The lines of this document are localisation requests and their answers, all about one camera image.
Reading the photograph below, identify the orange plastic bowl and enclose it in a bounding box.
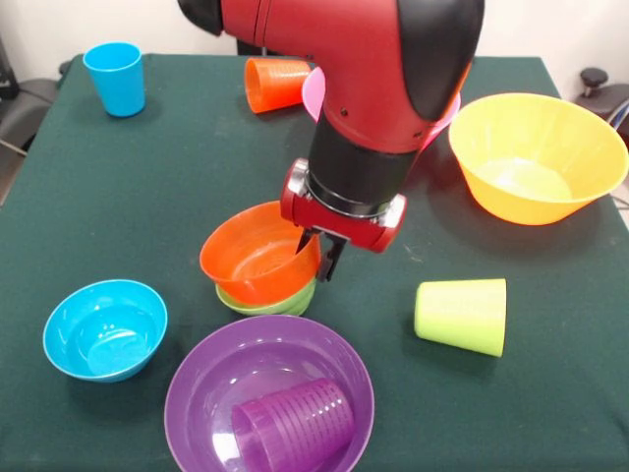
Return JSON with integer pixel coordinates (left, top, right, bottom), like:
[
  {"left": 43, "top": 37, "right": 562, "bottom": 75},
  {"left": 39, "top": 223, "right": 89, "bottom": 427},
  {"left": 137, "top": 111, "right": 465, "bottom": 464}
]
[{"left": 199, "top": 200, "right": 323, "bottom": 306}]

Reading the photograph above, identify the green plastic bowl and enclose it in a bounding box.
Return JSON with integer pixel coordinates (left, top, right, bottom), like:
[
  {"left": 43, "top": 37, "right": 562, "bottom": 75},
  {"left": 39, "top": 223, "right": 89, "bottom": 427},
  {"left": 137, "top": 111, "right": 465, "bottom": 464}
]
[{"left": 214, "top": 277, "right": 317, "bottom": 318}]

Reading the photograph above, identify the purple plastic bowl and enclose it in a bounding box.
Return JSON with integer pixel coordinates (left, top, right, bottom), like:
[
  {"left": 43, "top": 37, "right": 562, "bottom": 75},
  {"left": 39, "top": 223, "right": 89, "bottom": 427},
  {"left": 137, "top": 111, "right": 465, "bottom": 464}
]
[{"left": 163, "top": 314, "right": 376, "bottom": 472}]

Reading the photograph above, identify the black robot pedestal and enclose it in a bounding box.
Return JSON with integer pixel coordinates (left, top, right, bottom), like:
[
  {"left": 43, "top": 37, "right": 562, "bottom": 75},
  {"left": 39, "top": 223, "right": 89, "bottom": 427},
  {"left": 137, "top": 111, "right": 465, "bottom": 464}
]
[{"left": 236, "top": 38, "right": 269, "bottom": 56}]

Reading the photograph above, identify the blue plastic cup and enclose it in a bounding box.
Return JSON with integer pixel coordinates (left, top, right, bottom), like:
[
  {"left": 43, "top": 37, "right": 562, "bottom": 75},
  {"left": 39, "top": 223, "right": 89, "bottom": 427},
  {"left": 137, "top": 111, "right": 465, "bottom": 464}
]
[{"left": 82, "top": 41, "right": 146, "bottom": 118}]

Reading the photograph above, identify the orange plastic cup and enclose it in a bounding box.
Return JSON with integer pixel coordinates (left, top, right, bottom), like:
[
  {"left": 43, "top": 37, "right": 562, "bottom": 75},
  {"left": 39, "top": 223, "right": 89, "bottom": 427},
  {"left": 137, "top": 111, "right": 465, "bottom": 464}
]
[{"left": 244, "top": 56, "right": 315, "bottom": 114}]

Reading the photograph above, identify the black chair armrest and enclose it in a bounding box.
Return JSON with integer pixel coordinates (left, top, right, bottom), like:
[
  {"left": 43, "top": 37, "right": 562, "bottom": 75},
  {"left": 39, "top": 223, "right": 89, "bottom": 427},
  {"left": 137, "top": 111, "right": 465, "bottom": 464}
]
[{"left": 577, "top": 67, "right": 629, "bottom": 134}]

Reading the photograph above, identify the dark green tablecloth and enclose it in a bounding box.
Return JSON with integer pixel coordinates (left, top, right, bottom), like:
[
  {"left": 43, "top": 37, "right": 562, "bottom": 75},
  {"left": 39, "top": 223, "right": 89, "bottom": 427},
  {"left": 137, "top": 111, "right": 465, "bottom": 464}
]
[{"left": 0, "top": 52, "right": 629, "bottom": 472}]

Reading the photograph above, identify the purple plastic cup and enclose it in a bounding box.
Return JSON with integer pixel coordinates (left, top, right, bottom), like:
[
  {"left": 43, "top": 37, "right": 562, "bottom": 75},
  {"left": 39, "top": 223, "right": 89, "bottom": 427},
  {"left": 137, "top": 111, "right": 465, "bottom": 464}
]
[{"left": 231, "top": 377, "right": 356, "bottom": 472}]

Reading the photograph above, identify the blue plastic bowl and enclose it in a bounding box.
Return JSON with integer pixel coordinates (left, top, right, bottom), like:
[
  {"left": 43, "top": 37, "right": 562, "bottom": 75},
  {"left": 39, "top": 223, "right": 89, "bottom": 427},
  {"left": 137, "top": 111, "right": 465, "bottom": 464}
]
[{"left": 42, "top": 278, "right": 169, "bottom": 384}]

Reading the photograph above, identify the lime green plastic cup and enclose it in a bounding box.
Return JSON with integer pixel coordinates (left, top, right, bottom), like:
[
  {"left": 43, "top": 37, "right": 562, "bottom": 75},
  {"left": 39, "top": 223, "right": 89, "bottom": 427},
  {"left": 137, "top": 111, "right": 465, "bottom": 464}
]
[{"left": 413, "top": 277, "right": 508, "bottom": 358}]

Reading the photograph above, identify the grey chair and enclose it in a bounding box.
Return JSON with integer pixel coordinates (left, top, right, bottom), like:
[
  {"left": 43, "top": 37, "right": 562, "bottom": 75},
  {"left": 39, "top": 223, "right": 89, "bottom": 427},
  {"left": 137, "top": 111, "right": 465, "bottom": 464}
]
[{"left": 0, "top": 36, "right": 65, "bottom": 158}]

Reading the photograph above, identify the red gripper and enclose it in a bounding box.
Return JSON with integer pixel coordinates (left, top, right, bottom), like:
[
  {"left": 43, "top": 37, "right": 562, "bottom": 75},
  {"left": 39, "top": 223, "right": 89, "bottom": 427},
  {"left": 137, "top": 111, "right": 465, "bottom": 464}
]
[{"left": 279, "top": 157, "right": 408, "bottom": 284}]

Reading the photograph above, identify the yellow plastic bowl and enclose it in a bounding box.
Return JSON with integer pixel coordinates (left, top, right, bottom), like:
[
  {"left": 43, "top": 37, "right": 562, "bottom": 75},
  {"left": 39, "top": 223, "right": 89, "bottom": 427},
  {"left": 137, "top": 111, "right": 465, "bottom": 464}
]
[{"left": 447, "top": 92, "right": 629, "bottom": 227}]

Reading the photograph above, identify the pink plastic bowl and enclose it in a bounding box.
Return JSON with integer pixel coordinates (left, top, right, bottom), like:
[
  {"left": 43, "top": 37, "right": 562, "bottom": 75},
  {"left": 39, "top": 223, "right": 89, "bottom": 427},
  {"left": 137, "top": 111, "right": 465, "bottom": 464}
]
[{"left": 300, "top": 66, "right": 463, "bottom": 148}]

